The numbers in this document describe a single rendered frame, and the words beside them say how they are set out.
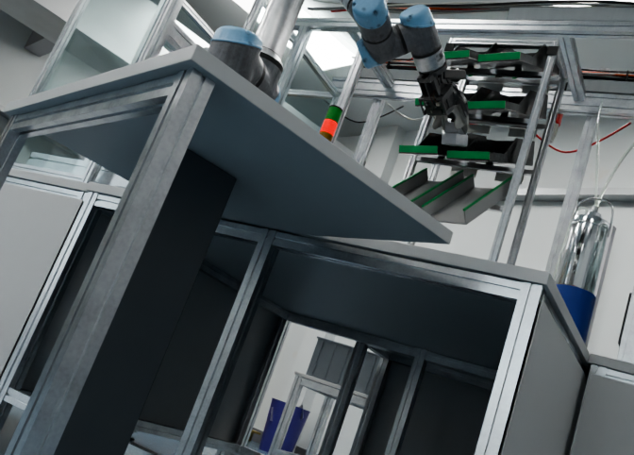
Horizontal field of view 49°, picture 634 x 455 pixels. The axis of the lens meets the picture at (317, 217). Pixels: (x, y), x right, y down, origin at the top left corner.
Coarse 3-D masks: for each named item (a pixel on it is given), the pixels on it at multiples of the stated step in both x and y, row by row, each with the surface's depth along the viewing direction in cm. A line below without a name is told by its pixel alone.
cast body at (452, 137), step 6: (450, 126) 185; (450, 132) 185; (456, 132) 184; (462, 132) 185; (444, 138) 185; (450, 138) 184; (456, 138) 183; (462, 138) 185; (450, 144) 185; (456, 144) 183; (462, 144) 185
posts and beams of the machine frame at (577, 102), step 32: (448, 32) 292; (480, 32) 285; (512, 32) 278; (544, 32) 270; (576, 32) 264; (608, 32) 257; (384, 64) 344; (576, 64) 284; (352, 96) 368; (384, 96) 356; (416, 96) 345; (576, 96) 304; (608, 96) 301
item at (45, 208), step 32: (0, 192) 252; (32, 192) 244; (64, 192) 238; (0, 224) 245; (32, 224) 237; (64, 224) 230; (0, 256) 238; (32, 256) 231; (0, 288) 231; (32, 288) 225; (0, 320) 225; (0, 352) 219
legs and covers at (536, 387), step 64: (64, 256) 223; (256, 256) 189; (320, 256) 181; (384, 256) 172; (64, 320) 230; (192, 320) 285; (256, 320) 322; (512, 320) 152; (0, 384) 212; (192, 384) 291; (256, 384) 328; (512, 384) 147; (576, 384) 203; (128, 448) 183; (192, 448) 174; (512, 448) 150
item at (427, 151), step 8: (432, 136) 217; (440, 136) 220; (472, 136) 210; (480, 136) 214; (424, 144) 214; (432, 144) 217; (440, 144) 221; (400, 152) 204; (408, 152) 208; (416, 152) 201; (424, 152) 199; (432, 152) 197; (440, 152) 197
